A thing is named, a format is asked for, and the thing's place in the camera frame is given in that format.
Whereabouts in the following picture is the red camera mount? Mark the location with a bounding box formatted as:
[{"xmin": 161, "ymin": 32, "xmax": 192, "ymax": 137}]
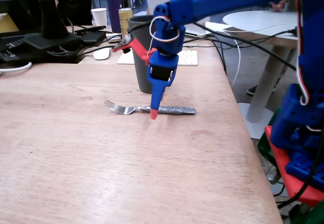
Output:
[{"xmin": 112, "ymin": 38, "xmax": 154, "ymax": 66}]

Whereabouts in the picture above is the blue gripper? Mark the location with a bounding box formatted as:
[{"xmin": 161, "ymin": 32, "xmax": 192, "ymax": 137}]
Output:
[{"xmin": 147, "ymin": 50, "xmax": 178, "ymax": 121}]

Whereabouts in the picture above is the silver fork with taped handle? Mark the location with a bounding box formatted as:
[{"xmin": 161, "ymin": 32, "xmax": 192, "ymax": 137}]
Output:
[{"xmin": 104, "ymin": 99, "xmax": 197, "ymax": 116}]

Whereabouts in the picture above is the white cable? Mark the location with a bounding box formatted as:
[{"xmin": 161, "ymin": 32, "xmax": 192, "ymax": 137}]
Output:
[{"xmin": 226, "ymin": 38, "xmax": 241, "ymax": 88}]

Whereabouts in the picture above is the dark shoe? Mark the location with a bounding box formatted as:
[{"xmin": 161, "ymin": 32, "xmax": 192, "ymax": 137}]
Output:
[{"xmin": 247, "ymin": 78, "xmax": 279, "ymax": 96}]

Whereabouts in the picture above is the small silver device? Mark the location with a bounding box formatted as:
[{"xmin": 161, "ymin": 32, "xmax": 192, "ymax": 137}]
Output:
[{"xmin": 105, "ymin": 32, "xmax": 123, "ymax": 44}]

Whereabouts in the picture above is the gray glass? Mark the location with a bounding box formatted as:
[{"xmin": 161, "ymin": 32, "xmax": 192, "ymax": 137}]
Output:
[{"xmin": 128, "ymin": 15, "xmax": 163, "ymax": 95}]

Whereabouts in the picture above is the white mouse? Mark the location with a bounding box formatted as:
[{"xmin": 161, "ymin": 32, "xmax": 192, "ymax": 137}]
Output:
[{"xmin": 93, "ymin": 48, "xmax": 112, "ymax": 61}]

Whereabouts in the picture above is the red white servo wire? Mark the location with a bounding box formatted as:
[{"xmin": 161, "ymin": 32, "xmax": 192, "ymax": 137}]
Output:
[
  {"xmin": 295, "ymin": 0, "xmax": 311, "ymax": 106},
  {"xmin": 148, "ymin": 15, "xmax": 181, "ymax": 44}
]

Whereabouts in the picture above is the black power cable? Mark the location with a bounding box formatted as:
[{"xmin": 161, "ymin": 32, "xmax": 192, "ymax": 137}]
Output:
[{"xmin": 193, "ymin": 22, "xmax": 297, "ymax": 70}]

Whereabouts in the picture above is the white keyboard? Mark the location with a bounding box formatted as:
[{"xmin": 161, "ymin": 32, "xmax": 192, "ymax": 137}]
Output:
[{"xmin": 116, "ymin": 50, "xmax": 199, "ymax": 66}]

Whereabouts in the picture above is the white paper cup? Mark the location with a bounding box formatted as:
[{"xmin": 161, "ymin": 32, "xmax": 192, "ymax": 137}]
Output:
[{"xmin": 90, "ymin": 8, "xmax": 108, "ymax": 27}]

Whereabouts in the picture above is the black hard drive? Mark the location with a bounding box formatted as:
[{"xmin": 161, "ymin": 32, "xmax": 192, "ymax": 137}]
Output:
[{"xmin": 80, "ymin": 30, "xmax": 107, "ymax": 45}]

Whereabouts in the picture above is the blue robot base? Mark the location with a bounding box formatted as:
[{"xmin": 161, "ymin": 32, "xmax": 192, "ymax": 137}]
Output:
[{"xmin": 269, "ymin": 83, "xmax": 324, "ymax": 192}]

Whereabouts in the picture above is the black pen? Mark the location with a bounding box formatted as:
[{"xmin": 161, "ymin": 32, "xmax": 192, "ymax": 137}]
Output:
[{"xmin": 74, "ymin": 25, "xmax": 106, "ymax": 34}]

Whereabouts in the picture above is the black monitor stand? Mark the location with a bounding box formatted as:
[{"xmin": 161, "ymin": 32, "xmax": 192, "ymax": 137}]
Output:
[{"xmin": 23, "ymin": 0, "xmax": 82, "ymax": 50}]

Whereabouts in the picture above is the black docking station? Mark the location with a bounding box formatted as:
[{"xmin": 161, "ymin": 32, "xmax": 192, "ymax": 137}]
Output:
[{"xmin": 0, "ymin": 30, "xmax": 79, "ymax": 64}]

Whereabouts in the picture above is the purple bottle with wooden cap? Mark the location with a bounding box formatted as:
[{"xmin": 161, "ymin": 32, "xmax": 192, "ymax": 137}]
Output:
[{"xmin": 105, "ymin": 0, "xmax": 123, "ymax": 33}]

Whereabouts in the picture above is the person in black shirt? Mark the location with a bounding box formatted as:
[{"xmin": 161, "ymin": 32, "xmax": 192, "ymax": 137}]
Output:
[{"xmin": 32, "ymin": 0, "xmax": 93, "ymax": 26}]

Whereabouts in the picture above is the white round table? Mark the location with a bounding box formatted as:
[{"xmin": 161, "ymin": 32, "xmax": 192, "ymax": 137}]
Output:
[{"xmin": 222, "ymin": 10, "xmax": 299, "ymax": 140}]

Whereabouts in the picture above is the yellow drink can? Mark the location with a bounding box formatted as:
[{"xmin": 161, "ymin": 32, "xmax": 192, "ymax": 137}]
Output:
[{"xmin": 118, "ymin": 8, "xmax": 134, "ymax": 40}]

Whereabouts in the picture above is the red base plate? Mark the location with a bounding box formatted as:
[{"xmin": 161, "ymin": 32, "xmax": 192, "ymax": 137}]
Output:
[{"xmin": 264, "ymin": 125, "xmax": 324, "ymax": 208}]

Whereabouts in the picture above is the yellow cardboard box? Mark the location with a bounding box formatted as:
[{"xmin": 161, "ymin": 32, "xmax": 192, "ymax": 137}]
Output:
[{"xmin": 0, "ymin": 12, "xmax": 20, "ymax": 33}]

